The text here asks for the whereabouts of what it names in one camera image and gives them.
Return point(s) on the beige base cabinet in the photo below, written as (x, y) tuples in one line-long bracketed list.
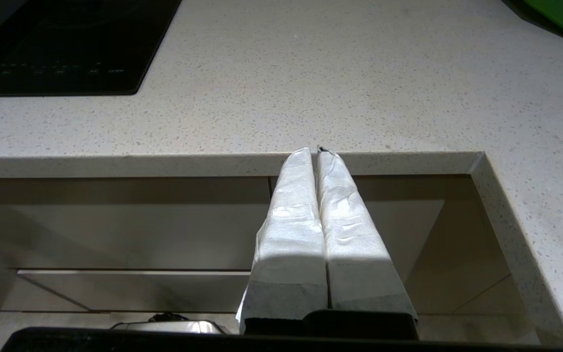
[(115, 225)]

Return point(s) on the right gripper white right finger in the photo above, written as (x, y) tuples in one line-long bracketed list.
[(355, 254)]

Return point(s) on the silver metal electronics box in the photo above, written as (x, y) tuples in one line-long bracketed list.
[(188, 326)]

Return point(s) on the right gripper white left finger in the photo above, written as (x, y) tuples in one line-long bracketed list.
[(291, 244)]

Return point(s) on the black induction cooktop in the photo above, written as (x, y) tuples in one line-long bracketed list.
[(66, 44)]

